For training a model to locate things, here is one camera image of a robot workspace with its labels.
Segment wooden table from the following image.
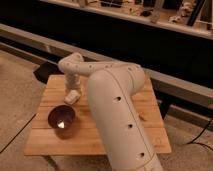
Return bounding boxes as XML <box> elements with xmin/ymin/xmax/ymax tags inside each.
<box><xmin>24</xmin><ymin>75</ymin><xmax>171</xmax><ymax>156</ymax></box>

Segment black floor cable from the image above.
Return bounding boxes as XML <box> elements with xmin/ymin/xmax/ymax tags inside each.
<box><xmin>185</xmin><ymin>117</ymin><xmax>213</xmax><ymax>152</ymax></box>

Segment long wooden shelf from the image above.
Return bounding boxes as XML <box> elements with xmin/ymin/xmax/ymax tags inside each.
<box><xmin>41</xmin><ymin>0</ymin><xmax>213</xmax><ymax>40</ymax></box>

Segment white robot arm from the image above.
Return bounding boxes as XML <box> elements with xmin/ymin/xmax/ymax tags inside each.
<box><xmin>58</xmin><ymin>53</ymin><xmax>164</xmax><ymax>171</ymax></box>

